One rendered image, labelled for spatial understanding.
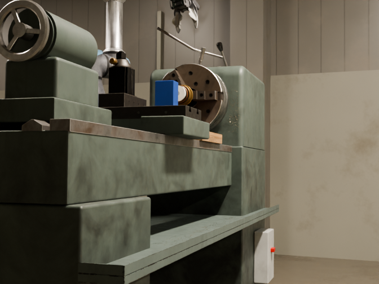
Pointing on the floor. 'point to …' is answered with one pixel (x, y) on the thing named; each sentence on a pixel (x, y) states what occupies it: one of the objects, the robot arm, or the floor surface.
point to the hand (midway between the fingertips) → (188, 29)
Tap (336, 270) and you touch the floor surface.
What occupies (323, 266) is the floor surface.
